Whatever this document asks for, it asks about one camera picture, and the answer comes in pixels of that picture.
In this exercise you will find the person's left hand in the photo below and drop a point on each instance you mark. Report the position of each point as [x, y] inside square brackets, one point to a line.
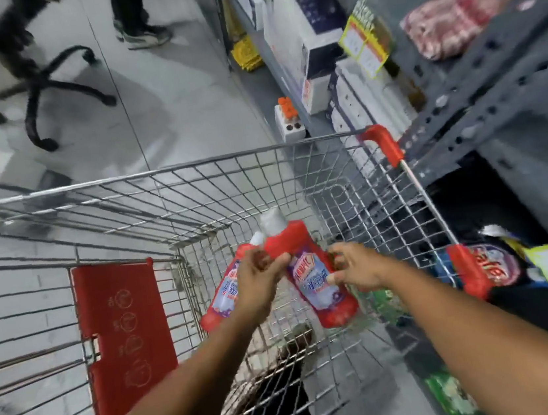
[254, 289]

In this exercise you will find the person's right hand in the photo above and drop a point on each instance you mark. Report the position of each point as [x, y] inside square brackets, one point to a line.
[364, 268]

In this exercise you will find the person's right thumb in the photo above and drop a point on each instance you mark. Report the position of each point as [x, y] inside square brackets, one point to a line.
[336, 278]

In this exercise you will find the person's left thumb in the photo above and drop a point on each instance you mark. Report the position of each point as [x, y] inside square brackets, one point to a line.
[277, 264]

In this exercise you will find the red cleaner bottle white cap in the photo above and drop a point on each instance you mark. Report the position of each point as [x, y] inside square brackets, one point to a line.
[321, 283]
[220, 296]

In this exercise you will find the person's right forearm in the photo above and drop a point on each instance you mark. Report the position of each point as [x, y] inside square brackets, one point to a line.
[495, 347]

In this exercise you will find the person's left forearm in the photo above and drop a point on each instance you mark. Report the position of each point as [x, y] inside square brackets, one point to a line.
[177, 396]

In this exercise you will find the white box with orange tops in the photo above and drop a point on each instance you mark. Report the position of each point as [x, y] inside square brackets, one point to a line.
[289, 121]

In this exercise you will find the blue packet with round label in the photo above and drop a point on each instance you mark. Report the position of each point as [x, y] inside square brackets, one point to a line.
[497, 262]

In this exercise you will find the green packet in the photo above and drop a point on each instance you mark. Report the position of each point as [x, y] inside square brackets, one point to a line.
[452, 397]

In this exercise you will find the red plastic cart seat flap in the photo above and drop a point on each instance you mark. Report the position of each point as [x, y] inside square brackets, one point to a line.
[126, 342]

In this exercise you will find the small white box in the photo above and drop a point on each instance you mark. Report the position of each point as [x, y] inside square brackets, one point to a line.
[316, 94]

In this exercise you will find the stack of white boxes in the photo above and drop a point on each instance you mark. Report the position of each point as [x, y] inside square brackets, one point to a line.
[370, 98]

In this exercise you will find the yellow packets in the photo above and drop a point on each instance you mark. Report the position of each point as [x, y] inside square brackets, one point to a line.
[246, 54]

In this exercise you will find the large white and navy box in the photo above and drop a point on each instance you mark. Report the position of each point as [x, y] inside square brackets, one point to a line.
[310, 16]

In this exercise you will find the grey metal shelf rack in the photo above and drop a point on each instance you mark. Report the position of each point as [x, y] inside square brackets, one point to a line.
[513, 86]

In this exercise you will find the pink patterned packet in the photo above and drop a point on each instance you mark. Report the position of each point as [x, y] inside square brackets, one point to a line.
[459, 15]

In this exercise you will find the black office chair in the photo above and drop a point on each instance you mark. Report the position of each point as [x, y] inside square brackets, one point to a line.
[34, 85]

